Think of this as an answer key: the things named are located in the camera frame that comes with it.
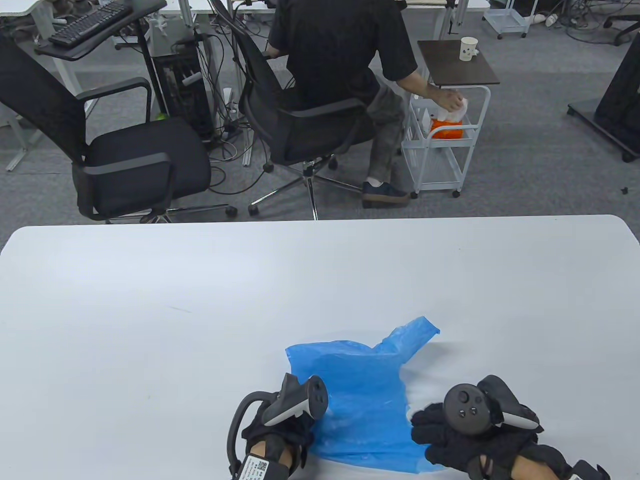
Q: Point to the black empty office chair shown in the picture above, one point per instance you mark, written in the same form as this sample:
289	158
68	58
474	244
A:
145	165

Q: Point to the black right hand controller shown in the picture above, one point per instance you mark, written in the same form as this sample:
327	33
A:
467	407

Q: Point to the black floor stand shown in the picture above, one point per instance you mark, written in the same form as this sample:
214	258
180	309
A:
620	90

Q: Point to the dark brown side table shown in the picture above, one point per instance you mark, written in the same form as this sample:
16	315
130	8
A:
450	70

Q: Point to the white rolling cart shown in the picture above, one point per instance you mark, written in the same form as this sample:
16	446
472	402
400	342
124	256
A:
435	145

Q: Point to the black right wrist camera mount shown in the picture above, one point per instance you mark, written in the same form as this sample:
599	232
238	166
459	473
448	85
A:
587	471

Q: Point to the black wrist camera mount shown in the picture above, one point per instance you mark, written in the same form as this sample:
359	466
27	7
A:
255	467
587	471

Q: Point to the person's right forearm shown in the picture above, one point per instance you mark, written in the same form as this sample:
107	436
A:
522	469

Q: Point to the black keyboard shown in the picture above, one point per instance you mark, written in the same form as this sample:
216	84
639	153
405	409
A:
85	25

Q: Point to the black hand controller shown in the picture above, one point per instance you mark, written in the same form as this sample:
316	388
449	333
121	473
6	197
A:
310	400
467	407

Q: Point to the black chair base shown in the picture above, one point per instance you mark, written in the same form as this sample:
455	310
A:
625	20

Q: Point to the person's left hand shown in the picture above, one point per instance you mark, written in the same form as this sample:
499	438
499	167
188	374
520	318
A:
295	440

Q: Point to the black mesh office chair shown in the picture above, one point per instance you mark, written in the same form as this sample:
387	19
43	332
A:
260	75

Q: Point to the white paper cup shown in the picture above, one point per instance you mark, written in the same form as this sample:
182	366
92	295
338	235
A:
467	50

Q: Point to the black left hand controller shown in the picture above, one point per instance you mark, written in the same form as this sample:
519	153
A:
310	400

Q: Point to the orange tissue pack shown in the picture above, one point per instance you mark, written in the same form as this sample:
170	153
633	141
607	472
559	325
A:
445	130

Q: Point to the black computer tower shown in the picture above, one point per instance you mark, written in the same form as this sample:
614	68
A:
180	100

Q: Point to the blue plastic bag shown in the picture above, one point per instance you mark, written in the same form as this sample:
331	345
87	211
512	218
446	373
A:
360	400

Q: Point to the black keyboard stand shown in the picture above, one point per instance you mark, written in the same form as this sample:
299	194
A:
145	12

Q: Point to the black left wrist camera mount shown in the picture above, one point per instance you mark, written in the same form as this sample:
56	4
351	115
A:
255	467

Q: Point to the person's right hand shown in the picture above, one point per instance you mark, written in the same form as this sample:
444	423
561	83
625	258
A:
450	445

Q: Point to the white tissue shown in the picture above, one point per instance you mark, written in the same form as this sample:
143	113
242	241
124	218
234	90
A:
461	107

